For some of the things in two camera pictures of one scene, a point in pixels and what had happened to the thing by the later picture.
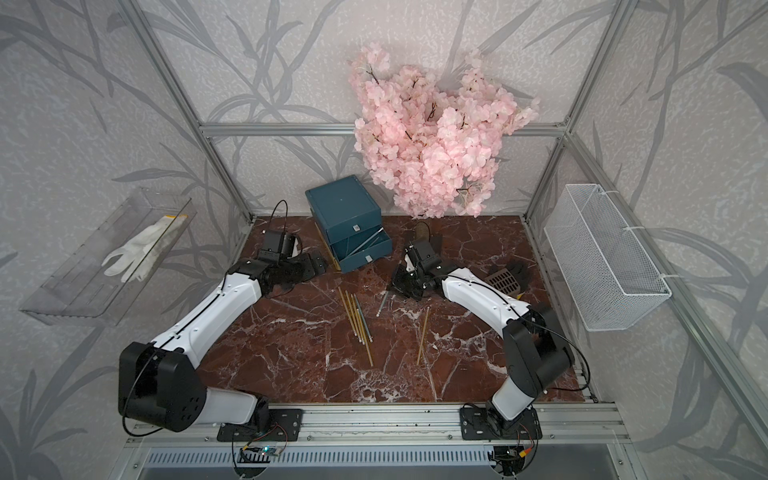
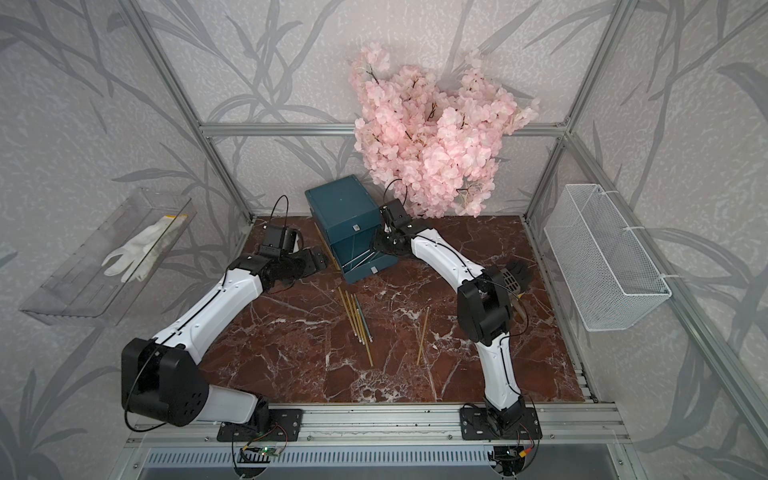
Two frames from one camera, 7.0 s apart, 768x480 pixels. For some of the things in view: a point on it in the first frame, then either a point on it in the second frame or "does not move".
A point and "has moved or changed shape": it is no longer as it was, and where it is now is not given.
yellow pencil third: [363, 334] does not move
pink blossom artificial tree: [430, 142] does not move
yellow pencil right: [424, 328] does not move
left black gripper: [310, 269] does not move
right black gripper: [396, 279] to [378, 237]
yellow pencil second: [353, 317] does not move
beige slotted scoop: [504, 281] does not move
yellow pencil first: [346, 309] does not move
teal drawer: [362, 249] has moved or changed shape
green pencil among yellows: [363, 318] does not move
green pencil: [365, 242] to [351, 261]
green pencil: [382, 303] to [363, 260]
